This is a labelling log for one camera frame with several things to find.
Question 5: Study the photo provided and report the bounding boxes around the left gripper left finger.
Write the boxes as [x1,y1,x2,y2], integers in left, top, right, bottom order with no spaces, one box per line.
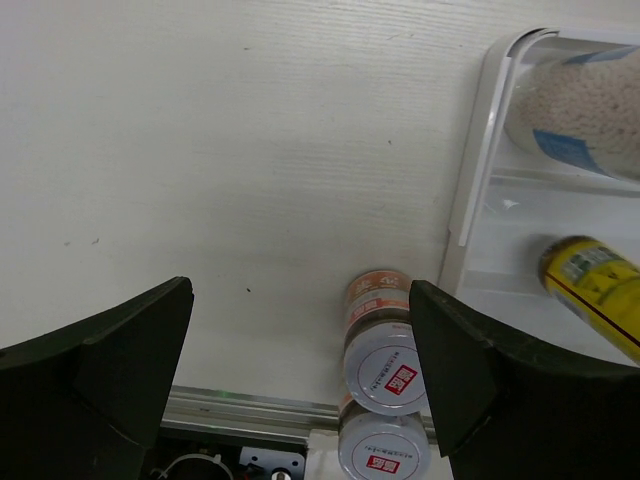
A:
[1,277,194,479]

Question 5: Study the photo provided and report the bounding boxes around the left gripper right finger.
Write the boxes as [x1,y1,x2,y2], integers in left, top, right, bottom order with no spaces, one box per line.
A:
[409,280,639,479]

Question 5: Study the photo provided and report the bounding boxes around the dark spice jar red label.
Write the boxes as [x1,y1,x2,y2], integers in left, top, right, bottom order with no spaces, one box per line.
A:
[343,270,428,416]

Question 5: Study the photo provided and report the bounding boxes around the tan spice jar red label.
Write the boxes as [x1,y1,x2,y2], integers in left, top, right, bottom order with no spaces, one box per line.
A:
[338,395,431,480]

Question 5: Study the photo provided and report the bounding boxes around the yellow label bottle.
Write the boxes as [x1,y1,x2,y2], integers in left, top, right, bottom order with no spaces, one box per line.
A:
[538,235,639,363]

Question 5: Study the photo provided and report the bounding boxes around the blue label bead jar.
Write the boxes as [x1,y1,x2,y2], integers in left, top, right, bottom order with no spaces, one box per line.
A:
[504,46,639,183]

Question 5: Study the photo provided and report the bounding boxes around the white tiered organizer tray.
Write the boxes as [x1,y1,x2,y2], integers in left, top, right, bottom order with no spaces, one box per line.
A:
[437,27,640,331]

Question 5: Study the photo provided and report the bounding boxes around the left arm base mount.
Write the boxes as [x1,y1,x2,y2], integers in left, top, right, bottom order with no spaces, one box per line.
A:
[139,430,307,479]

